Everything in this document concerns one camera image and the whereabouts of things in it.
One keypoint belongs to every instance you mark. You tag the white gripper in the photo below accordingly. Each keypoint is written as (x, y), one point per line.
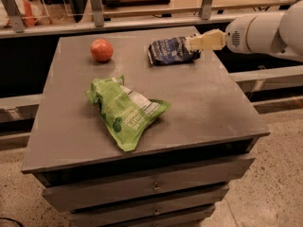
(237, 35)

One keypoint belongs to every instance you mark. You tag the blue chip bag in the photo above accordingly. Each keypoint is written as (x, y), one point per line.
(171, 51)

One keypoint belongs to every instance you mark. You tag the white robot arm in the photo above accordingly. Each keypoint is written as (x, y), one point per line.
(279, 35)

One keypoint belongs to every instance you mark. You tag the red apple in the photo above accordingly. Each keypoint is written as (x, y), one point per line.
(101, 50)

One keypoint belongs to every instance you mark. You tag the green chip bag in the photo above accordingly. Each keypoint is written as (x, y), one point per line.
(125, 112)

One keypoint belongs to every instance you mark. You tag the orange white bag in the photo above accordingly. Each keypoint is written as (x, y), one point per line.
(31, 14)

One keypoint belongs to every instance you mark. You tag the grey drawer cabinet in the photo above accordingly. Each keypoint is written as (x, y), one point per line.
(209, 115)

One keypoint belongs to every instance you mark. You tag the top drawer front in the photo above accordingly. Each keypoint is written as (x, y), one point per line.
(147, 183)

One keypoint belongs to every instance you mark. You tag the drawer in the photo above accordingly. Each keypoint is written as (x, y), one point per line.
(147, 183)
(171, 218)
(150, 207)

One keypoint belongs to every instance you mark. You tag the middle drawer front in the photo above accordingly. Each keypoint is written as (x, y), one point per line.
(150, 207)

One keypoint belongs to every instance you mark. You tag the bottom drawer front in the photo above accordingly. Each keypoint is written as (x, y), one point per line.
(171, 218)

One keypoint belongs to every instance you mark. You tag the grey metal rail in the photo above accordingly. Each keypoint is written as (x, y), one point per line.
(77, 28)

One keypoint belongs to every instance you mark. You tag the right metal bracket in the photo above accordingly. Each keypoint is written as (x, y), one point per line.
(205, 9)

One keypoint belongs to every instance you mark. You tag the metal bracket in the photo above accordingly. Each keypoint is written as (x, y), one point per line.
(205, 9)
(15, 18)
(97, 12)

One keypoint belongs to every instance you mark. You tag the black wooden handled tool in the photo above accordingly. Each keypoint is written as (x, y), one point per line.
(125, 3)

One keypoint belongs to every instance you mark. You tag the middle metal bracket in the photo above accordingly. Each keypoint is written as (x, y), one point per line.
(97, 12)

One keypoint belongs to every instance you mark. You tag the left metal bracket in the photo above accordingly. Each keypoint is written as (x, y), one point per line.
(15, 18)

